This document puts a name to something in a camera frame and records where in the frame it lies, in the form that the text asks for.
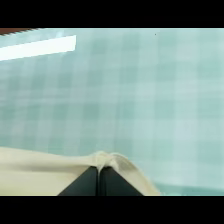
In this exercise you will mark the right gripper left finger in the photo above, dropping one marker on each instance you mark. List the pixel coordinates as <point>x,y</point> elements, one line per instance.
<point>84,185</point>

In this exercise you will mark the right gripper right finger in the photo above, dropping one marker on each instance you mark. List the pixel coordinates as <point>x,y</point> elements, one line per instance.
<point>115,185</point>

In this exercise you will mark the cream garment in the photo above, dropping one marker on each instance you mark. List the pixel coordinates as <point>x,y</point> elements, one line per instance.
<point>33,173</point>

